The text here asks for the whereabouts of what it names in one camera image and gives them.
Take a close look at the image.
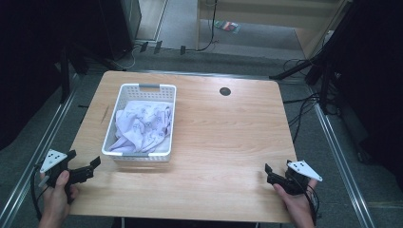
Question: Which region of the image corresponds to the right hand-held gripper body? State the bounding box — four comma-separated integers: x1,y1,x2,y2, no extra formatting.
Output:
266,160,324,196

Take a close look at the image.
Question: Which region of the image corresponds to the person's left hand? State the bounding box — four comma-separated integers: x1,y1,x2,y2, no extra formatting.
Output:
39,170,80,221

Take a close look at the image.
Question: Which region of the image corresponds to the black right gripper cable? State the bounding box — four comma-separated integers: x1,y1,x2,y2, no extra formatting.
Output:
296,179,321,226

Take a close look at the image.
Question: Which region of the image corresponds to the white printed cloth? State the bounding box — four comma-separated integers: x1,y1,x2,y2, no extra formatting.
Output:
108,100,174,155

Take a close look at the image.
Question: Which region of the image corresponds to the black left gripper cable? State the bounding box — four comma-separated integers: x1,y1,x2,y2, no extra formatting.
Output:
30,163,52,221

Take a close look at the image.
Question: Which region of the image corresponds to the black metal stand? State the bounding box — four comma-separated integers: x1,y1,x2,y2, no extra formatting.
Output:
59,47,71,105

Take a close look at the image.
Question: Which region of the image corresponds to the bundle of black floor cables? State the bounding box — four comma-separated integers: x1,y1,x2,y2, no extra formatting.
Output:
281,57,341,144

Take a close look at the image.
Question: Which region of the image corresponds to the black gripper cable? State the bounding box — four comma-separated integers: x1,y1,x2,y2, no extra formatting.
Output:
296,179,321,226
30,163,52,221

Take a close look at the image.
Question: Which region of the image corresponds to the colourful packet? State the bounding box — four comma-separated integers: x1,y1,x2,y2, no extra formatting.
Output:
214,20,242,34

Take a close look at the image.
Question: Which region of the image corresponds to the black cabinet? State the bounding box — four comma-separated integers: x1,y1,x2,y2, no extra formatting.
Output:
96,0,143,62

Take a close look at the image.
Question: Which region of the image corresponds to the black curtain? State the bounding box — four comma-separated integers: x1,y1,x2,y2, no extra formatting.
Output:
326,0,403,191
0,0,106,151

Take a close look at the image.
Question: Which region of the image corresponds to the aluminium floor rail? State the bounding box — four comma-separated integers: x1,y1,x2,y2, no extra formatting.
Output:
0,74,80,228
308,86,377,228

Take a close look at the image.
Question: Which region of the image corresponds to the light wooden frame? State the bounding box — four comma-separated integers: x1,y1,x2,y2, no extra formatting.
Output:
195,0,354,60

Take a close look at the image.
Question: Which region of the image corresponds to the person's right hand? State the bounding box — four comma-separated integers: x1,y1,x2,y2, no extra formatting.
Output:
273,178,318,223

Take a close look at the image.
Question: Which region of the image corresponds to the black tripod stand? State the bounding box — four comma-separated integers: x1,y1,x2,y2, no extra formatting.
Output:
269,0,362,115

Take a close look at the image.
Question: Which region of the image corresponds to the white plastic basket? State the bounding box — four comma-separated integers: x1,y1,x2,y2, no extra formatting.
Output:
101,83,178,163

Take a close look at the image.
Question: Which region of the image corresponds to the black hanging cable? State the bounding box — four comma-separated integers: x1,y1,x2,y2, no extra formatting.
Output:
195,0,221,52

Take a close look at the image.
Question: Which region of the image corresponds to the white floor cable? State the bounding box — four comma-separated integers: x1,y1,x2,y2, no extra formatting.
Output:
108,44,142,71

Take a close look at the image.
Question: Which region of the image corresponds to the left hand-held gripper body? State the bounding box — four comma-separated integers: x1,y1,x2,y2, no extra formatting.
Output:
39,148,96,204

